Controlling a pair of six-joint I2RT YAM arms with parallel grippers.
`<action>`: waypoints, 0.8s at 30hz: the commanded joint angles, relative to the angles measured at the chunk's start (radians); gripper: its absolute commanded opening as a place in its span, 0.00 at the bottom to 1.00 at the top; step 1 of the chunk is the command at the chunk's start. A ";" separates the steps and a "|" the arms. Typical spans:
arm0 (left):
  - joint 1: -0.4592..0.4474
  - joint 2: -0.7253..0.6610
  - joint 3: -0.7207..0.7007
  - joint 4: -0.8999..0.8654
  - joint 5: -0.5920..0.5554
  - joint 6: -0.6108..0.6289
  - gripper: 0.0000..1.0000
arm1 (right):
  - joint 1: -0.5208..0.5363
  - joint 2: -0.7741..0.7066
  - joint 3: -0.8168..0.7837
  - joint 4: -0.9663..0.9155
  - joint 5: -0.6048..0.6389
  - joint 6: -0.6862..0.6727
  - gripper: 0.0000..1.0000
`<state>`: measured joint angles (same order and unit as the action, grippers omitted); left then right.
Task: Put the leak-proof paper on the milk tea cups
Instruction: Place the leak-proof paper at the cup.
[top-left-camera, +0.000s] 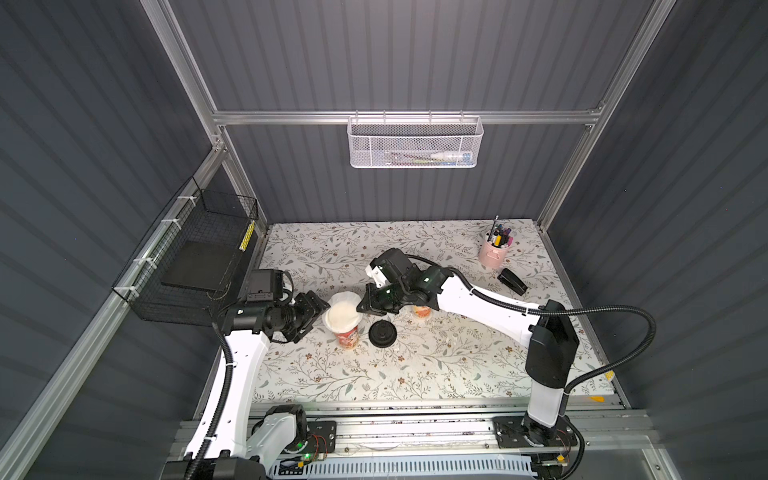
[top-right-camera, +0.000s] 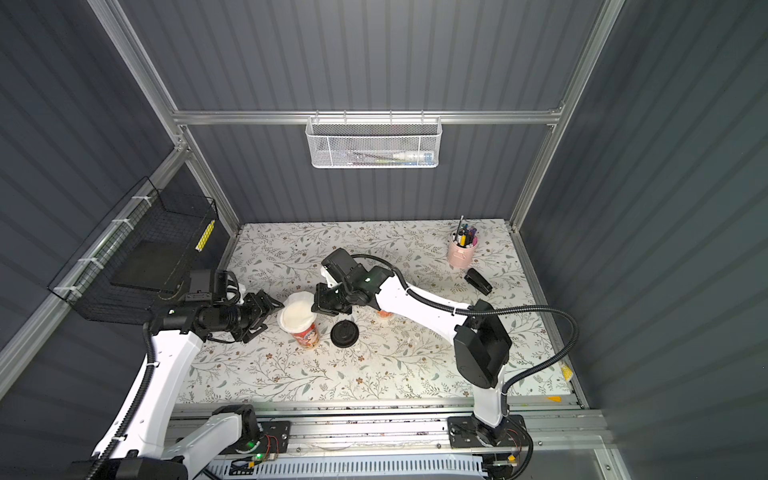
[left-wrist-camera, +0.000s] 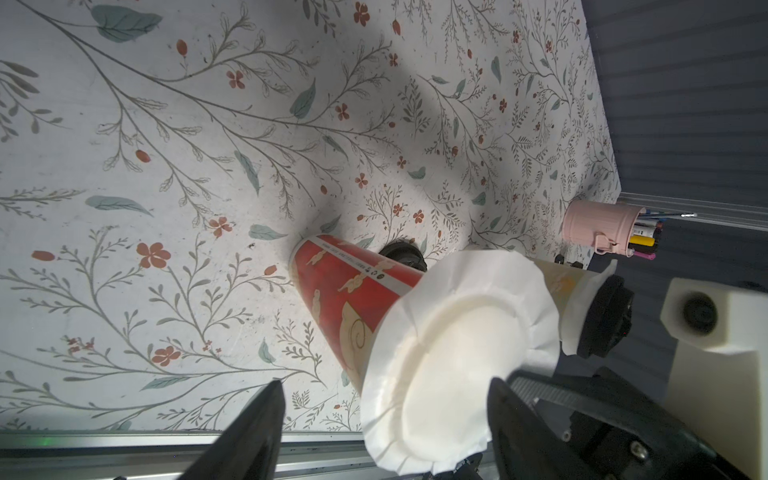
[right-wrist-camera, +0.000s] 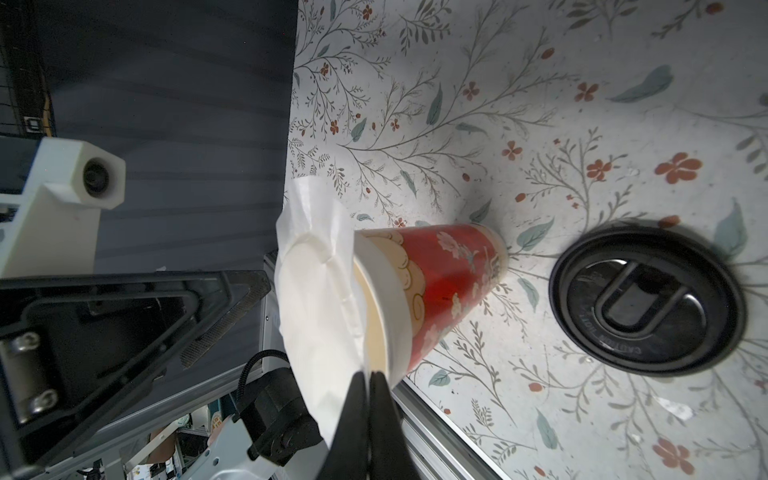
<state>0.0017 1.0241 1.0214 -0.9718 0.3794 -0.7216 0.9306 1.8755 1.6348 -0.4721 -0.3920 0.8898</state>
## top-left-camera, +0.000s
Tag paper milk tea cup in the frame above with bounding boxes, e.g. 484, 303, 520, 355
412, 306, 433, 320
333, 325, 360, 349

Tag black cup lid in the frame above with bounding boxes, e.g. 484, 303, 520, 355
368, 320, 398, 349

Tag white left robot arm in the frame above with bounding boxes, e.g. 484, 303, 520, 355
161, 291, 330, 479

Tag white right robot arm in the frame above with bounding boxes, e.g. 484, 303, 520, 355
357, 266, 579, 446

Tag floral patterned table mat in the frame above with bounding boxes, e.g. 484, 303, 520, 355
230, 218, 616, 403

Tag pink pen holder cup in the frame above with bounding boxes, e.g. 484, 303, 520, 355
478, 241, 510, 270

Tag yellow tag on basket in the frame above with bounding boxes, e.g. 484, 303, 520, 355
238, 220, 256, 252

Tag pens in pink cup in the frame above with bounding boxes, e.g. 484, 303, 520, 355
487, 217, 513, 249

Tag black pad in basket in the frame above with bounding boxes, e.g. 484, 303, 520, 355
161, 241, 236, 292

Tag pens in white basket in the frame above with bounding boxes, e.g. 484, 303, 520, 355
384, 151, 475, 167

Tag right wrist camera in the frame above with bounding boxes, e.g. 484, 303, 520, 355
365, 248, 415, 288

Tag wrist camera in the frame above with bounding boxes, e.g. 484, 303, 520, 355
365, 248, 415, 288
245, 269, 285, 304

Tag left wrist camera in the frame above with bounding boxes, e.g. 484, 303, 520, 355
245, 269, 285, 304

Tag black wire wall basket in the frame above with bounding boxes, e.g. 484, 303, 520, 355
113, 180, 259, 327

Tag white wire mesh basket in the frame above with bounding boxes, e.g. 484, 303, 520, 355
346, 114, 484, 169

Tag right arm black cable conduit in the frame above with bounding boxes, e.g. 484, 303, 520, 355
407, 254, 658, 480

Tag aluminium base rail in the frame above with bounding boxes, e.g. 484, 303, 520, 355
161, 398, 655, 480

